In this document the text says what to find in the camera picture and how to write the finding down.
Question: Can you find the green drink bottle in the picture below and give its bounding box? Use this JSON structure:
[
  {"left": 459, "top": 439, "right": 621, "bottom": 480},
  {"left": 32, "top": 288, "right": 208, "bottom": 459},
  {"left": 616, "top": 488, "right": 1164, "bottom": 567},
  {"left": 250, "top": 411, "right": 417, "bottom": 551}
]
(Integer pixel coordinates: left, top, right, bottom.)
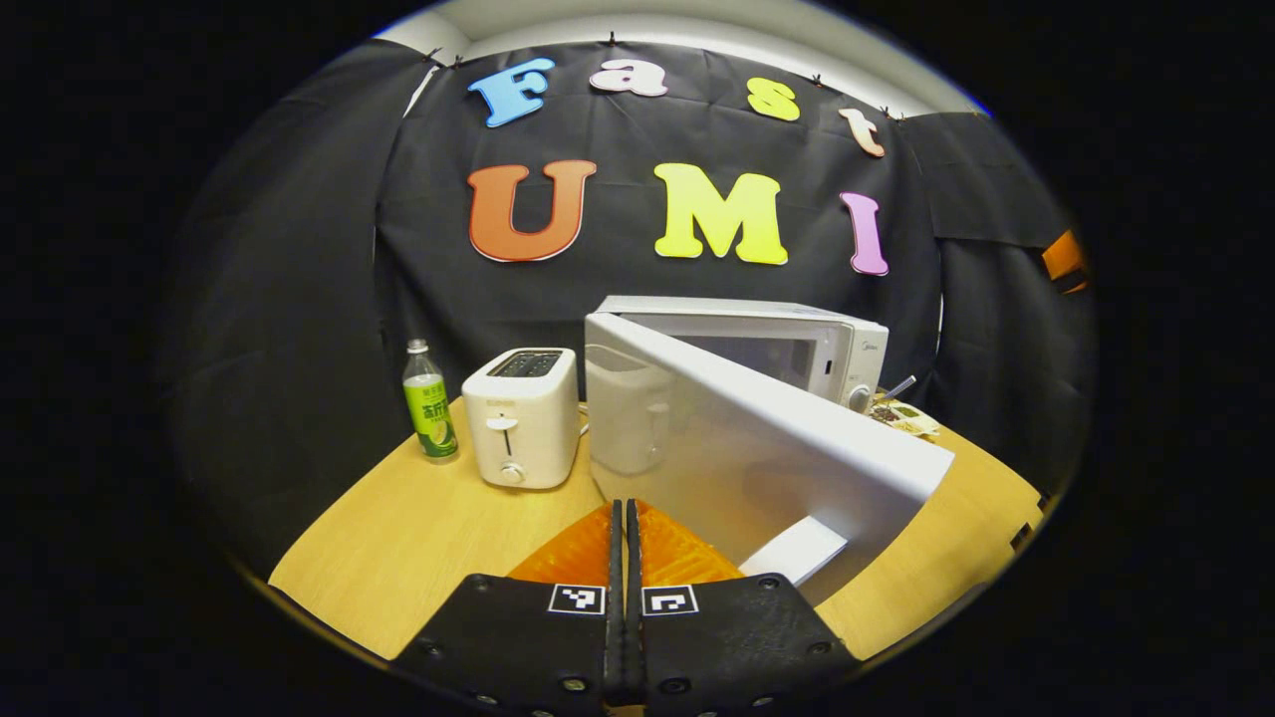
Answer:
[{"left": 402, "top": 339, "right": 460, "bottom": 465}]

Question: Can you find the white microwave oven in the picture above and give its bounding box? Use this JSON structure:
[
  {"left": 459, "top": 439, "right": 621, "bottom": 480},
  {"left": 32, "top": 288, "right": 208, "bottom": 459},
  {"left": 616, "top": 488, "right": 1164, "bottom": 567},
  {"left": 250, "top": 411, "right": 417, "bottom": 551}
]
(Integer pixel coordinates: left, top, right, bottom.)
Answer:
[{"left": 585, "top": 295, "right": 955, "bottom": 608}]

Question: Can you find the divided dish of grains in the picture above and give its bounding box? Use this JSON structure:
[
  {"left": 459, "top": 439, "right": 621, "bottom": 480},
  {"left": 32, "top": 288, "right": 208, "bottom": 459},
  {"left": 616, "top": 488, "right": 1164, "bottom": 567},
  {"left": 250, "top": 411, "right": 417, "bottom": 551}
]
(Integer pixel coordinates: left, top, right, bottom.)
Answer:
[{"left": 869, "top": 398, "right": 941, "bottom": 439}]

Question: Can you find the row of black cloth clips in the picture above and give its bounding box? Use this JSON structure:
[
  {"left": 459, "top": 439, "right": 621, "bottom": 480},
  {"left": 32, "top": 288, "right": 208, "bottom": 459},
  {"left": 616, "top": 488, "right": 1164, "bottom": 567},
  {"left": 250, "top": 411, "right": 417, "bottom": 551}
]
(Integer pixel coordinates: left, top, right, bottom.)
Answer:
[{"left": 428, "top": 33, "right": 909, "bottom": 122}]

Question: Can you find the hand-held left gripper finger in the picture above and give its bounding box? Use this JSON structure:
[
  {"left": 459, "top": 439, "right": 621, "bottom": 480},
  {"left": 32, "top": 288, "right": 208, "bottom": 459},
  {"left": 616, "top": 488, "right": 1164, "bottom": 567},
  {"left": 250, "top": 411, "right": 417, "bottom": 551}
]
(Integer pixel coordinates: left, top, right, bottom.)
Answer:
[
  {"left": 625, "top": 498, "right": 863, "bottom": 717},
  {"left": 388, "top": 498, "right": 626, "bottom": 717}
]

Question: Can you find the white toaster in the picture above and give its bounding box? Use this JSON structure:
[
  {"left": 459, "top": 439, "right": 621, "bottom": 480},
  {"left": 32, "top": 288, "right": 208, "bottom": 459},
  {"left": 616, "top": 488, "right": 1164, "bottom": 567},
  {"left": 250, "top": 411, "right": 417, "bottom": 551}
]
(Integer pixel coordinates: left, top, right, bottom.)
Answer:
[{"left": 461, "top": 347, "right": 581, "bottom": 490}]

